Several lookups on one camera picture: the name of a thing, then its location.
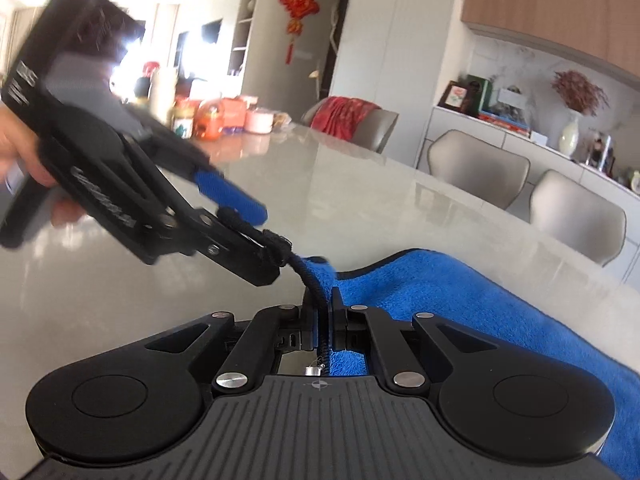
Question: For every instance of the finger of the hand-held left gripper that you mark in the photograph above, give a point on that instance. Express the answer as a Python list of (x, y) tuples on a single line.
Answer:
[(225, 252), (230, 195)]

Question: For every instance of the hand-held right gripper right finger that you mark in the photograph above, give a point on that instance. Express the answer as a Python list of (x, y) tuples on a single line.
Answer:
[(336, 325)]

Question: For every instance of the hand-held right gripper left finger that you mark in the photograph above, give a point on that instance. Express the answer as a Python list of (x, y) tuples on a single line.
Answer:
[(312, 320)]

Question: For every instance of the grey and blue towel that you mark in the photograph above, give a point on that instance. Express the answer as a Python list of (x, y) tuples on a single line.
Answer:
[(450, 300)]

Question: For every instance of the orange plastic bag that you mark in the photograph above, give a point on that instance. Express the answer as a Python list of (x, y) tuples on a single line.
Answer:
[(207, 120)]

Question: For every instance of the orange box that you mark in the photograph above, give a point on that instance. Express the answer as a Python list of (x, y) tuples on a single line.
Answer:
[(235, 112)]

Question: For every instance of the glass jar with lid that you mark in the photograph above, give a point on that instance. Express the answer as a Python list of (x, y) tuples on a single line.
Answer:
[(182, 119)]

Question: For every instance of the tall white bottle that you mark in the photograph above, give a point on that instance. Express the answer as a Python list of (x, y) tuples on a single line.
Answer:
[(162, 92)]

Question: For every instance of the red patterned cloth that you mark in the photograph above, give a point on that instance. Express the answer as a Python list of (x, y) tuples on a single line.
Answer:
[(342, 112)]

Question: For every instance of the beige chair with red cloth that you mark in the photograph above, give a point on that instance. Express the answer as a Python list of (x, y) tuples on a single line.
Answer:
[(380, 127)]

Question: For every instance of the white decorative branches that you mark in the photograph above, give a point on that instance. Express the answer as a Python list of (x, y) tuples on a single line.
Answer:
[(327, 35)]

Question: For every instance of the beige dining chair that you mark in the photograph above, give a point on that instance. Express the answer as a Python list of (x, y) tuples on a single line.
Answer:
[(475, 175), (575, 220)]

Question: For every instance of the framed flower picture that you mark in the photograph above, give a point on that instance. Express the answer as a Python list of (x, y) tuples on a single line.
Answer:
[(454, 96)]

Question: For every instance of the white sideboard cabinet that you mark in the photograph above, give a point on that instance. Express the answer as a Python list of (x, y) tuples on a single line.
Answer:
[(500, 135)]

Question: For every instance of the stack of flat books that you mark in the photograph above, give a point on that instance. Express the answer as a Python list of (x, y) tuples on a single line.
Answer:
[(505, 122)]

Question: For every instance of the small white card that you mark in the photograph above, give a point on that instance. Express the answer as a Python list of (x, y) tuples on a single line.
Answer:
[(537, 137)]

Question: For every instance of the white ceramic vase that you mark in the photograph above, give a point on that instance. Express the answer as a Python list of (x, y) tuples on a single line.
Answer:
[(570, 135)]

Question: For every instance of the clear glass jar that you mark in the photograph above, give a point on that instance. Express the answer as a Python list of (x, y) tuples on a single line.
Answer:
[(600, 150)]

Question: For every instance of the small white alarm clock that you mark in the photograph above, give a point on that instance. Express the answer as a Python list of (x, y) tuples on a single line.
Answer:
[(634, 179)]

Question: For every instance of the red knot wall ornament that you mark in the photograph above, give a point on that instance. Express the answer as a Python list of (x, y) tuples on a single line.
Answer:
[(299, 5)]

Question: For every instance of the wooden wall cabinet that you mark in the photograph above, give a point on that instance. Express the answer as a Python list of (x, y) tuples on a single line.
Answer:
[(550, 5)]

